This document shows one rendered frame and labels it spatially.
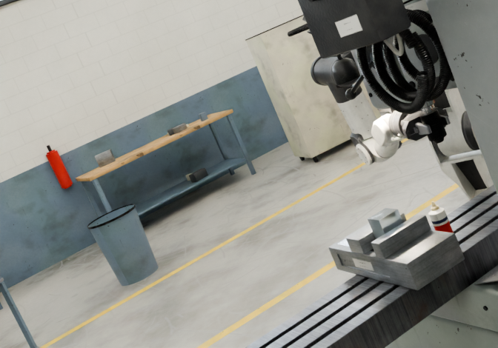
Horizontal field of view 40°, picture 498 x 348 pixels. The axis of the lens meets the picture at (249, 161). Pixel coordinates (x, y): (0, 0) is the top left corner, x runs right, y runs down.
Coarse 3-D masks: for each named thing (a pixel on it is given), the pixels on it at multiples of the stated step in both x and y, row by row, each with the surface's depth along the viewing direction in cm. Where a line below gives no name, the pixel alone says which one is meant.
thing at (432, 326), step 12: (420, 324) 191; (432, 324) 186; (444, 324) 181; (456, 324) 177; (468, 324) 173; (408, 336) 200; (420, 336) 194; (432, 336) 189; (444, 336) 184; (456, 336) 179; (468, 336) 174; (480, 336) 170; (492, 336) 166
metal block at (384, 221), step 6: (384, 210) 169; (390, 210) 167; (396, 210) 166; (372, 216) 169; (378, 216) 167; (384, 216) 165; (390, 216) 165; (396, 216) 166; (372, 222) 167; (378, 222) 165; (384, 222) 165; (390, 222) 165; (396, 222) 166; (402, 222) 167; (372, 228) 169; (378, 228) 166; (384, 228) 165; (390, 228) 165; (378, 234) 167
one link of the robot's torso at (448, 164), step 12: (456, 156) 248; (468, 156) 241; (480, 156) 238; (444, 168) 248; (456, 168) 248; (468, 168) 247; (480, 168) 240; (456, 180) 248; (468, 180) 252; (480, 180) 250; (468, 192) 251; (480, 192) 253
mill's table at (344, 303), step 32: (480, 224) 175; (480, 256) 166; (352, 288) 172; (384, 288) 163; (448, 288) 161; (288, 320) 168; (320, 320) 160; (352, 320) 154; (384, 320) 153; (416, 320) 157
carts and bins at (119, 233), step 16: (128, 208) 652; (96, 224) 647; (112, 224) 612; (128, 224) 619; (96, 240) 625; (112, 240) 616; (128, 240) 619; (144, 240) 631; (112, 256) 622; (128, 256) 620; (144, 256) 627; (128, 272) 623; (144, 272) 626; (0, 288) 446; (16, 320) 450
